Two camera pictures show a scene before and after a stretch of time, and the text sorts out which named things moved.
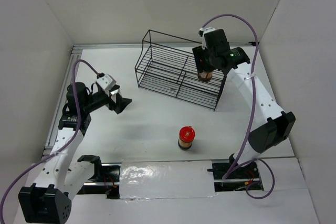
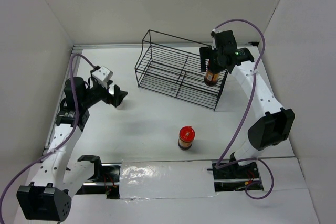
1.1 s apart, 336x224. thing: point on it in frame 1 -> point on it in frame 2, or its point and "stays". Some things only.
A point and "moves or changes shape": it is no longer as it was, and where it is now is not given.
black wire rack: [167, 65] stays
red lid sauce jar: [205, 76] moves or changes shape
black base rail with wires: [229, 176] stays
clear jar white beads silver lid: [113, 89] stays
